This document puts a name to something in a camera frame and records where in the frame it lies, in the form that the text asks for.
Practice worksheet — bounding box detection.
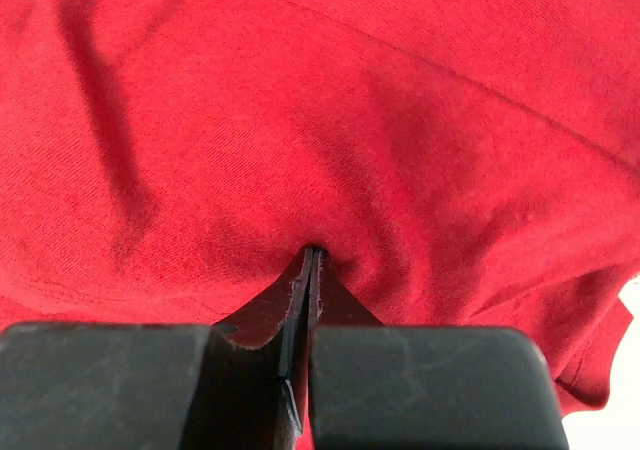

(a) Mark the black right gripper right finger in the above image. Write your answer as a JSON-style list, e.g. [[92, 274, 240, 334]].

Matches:
[[305, 249, 568, 449]]

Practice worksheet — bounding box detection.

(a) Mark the red t-shirt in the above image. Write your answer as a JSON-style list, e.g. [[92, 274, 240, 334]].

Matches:
[[1, 0, 639, 413]]

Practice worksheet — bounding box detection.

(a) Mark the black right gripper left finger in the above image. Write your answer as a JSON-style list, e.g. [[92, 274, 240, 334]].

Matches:
[[1, 249, 313, 449]]

